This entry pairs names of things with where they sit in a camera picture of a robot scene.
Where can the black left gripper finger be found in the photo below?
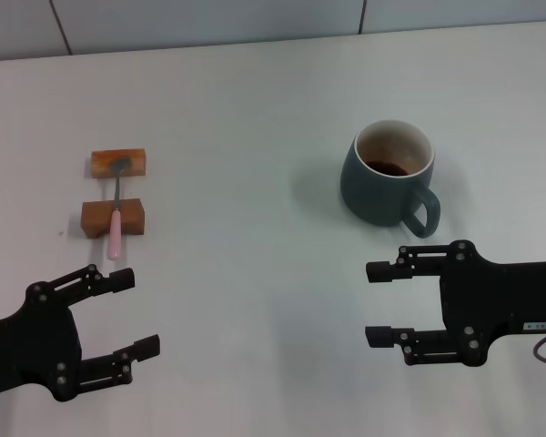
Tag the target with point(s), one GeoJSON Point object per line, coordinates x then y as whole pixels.
{"type": "Point", "coordinates": [143, 348]}
{"type": "Point", "coordinates": [118, 280]}

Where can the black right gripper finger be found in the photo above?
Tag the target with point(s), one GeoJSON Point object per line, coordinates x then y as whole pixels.
{"type": "Point", "coordinates": [382, 337]}
{"type": "Point", "coordinates": [382, 271]}

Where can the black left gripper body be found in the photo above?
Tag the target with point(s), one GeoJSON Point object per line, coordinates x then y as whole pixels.
{"type": "Point", "coordinates": [32, 337]}

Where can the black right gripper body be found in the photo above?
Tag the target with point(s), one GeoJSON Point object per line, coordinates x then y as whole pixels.
{"type": "Point", "coordinates": [491, 300]}

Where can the grey ceramic cup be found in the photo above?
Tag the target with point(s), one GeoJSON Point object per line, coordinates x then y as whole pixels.
{"type": "Point", "coordinates": [368, 196]}

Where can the dark notched wooden block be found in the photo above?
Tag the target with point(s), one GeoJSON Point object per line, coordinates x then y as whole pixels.
{"type": "Point", "coordinates": [95, 216]}

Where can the dark coffee liquid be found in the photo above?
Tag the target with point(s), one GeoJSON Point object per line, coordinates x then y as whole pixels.
{"type": "Point", "coordinates": [387, 166]}

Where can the light stained wooden block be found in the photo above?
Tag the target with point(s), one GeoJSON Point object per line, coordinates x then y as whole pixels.
{"type": "Point", "coordinates": [136, 161]}

